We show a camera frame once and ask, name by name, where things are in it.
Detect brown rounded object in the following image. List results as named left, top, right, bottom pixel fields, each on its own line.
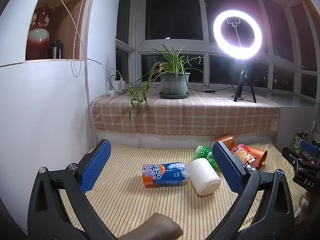
left=117, top=212, right=183, bottom=240

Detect red snack packet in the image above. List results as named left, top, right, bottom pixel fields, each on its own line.
left=230, top=144, right=258, bottom=167

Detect red and white vase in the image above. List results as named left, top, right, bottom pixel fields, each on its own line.
left=26, top=4, right=55, bottom=61

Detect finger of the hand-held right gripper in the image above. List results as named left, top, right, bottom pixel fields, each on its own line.
left=299, top=139, right=320, bottom=160

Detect phone holder clamp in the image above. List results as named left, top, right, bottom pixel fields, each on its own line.
left=226, top=18, right=244, bottom=50

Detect black ring light cable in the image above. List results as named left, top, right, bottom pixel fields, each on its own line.
left=188, top=85, right=237, bottom=93

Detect dark glass bottle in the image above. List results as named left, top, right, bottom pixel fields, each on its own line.
left=55, top=39, right=64, bottom=59
left=47, top=43, right=57, bottom=59

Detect white power strip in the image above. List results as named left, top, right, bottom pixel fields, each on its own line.
left=106, top=88, right=126, bottom=97

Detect orange and blue drink bottle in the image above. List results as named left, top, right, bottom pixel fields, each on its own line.
left=142, top=162, right=188, bottom=187

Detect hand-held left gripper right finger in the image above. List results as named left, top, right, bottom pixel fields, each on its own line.
left=205, top=141, right=295, bottom=240

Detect black tripod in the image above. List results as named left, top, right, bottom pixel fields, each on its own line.
left=231, top=60, right=257, bottom=103

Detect wooden wall niche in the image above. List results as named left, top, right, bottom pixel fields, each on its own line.
left=24, top=0, right=97, bottom=62

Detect green soda can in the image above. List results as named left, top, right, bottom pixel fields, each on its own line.
left=192, top=145, right=222, bottom=172

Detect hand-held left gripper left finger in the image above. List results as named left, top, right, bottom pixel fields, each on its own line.
left=27, top=139, right=118, bottom=240

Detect striped yellow mat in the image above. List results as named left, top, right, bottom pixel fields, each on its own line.
left=57, top=141, right=308, bottom=240

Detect white framed window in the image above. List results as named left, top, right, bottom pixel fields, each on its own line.
left=115, top=0, right=320, bottom=100

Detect copper metal cup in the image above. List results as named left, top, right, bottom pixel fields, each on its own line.
left=247, top=147, right=268, bottom=169
left=211, top=134, right=235, bottom=151

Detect white bead cord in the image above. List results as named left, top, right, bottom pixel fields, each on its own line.
left=71, top=0, right=91, bottom=77

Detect checked beige cloth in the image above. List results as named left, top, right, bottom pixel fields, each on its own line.
left=90, top=90, right=281, bottom=137

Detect white ring light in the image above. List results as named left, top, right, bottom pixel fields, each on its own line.
left=213, top=10, right=262, bottom=61

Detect white cup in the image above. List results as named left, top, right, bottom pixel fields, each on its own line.
left=187, top=158, right=221, bottom=196

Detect green and white carton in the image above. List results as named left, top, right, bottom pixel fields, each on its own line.
left=290, top=132, right=308, bottom=153

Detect spider plant in green pot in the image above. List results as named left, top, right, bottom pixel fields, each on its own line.
left=107, top=44, right=215, bottom=122

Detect person's right hand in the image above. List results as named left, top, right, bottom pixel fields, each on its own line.
left=294, top=192, right=312, bottom=228

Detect green pot saucer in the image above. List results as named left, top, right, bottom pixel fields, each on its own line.
left=159, top=91, right=191, bottom=99

